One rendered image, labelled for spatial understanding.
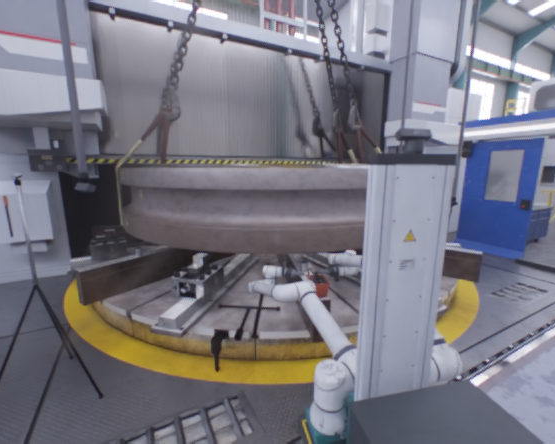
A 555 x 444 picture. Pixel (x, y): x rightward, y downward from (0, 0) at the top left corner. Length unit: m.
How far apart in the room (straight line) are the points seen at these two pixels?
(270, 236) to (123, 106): 3.58
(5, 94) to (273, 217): 2.68
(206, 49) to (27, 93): 3.22
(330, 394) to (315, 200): 1.95
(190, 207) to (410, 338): 2.53
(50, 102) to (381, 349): 3.42
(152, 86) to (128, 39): 0.72
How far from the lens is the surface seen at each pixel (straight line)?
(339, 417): 1.65
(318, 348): 2.81
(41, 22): 4.21
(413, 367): 1.51
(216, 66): 5.89
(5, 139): 4.65
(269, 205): 2.90
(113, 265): 3.58
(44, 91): 3.61
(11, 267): 5.89
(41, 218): 5.22
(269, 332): 2.62
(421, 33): 6.91
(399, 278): 1.25
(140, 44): 5.73
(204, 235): 3.02
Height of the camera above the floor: 1.73
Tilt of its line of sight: 11 degrees down
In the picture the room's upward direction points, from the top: straight up
